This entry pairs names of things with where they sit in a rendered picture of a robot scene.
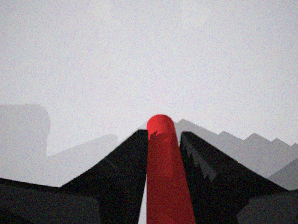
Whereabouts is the red peg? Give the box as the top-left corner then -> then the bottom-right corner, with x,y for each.
146,115 -> 196,224

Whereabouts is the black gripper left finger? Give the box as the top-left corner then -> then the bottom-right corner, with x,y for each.
0,129 -> 149,224

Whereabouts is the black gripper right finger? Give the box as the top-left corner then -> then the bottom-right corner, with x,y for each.
178,132 -> 298,224

